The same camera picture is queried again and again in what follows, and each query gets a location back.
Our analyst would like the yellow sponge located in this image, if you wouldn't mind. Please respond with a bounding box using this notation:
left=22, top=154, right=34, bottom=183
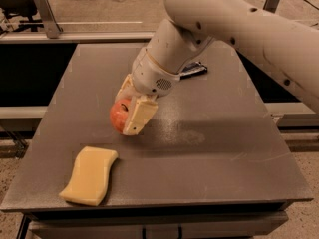
left=59, top=146, right=119, bottom=206

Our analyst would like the left metal bracket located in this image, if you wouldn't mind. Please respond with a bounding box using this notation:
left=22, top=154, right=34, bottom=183
left=33, top=0, right=62, bottom=39

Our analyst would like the right metal bracket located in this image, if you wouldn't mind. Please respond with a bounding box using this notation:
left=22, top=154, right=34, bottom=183
left=263, top=0, right=280, bottom=13

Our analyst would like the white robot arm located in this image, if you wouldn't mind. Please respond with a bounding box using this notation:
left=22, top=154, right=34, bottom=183
left=110, top=0, right=319, bottom=135

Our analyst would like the black office chair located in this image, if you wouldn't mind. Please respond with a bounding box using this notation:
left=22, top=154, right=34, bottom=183
left=0, top=0, right=43, bottom=32

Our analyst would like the metal bracket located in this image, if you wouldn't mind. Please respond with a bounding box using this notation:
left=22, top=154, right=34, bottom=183
left=33, top=0, right=62, bottom=39
left=263, top=0, right=280, bottom=13

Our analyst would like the dark blue snack wrapper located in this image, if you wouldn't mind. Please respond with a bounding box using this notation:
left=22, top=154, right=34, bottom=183
left=179, top=62, right=208, bottom=80

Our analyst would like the red apple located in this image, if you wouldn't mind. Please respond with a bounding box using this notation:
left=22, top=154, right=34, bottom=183
left=110, top=99, right=131, bottom=133

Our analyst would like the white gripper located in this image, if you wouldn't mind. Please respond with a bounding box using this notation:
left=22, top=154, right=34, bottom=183
left=115, top=48, right=180, bottom=135

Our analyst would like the metal rail frame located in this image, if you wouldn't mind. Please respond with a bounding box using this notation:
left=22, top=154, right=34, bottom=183
left=0, top=32, right=154, bottom=44

